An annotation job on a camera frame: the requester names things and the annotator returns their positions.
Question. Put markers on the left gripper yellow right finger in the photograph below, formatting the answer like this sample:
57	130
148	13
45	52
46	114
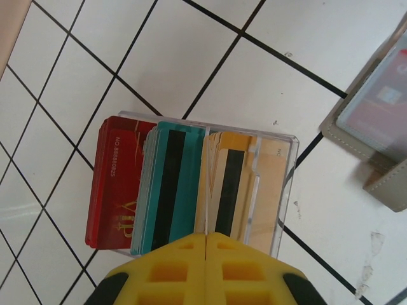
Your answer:
251	279

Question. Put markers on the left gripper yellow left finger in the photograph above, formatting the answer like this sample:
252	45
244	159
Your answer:
171	279

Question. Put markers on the red card stack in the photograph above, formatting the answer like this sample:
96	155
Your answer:
111	190

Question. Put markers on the teal card stack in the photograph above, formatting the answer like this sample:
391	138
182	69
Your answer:
192	165

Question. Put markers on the clear acrylic card organizer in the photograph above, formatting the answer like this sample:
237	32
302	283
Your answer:
292	149

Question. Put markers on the gold card stack black stripe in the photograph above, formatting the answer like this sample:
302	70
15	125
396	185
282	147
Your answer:
235	141

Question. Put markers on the red VIP card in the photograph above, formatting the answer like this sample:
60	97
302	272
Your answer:
375	108

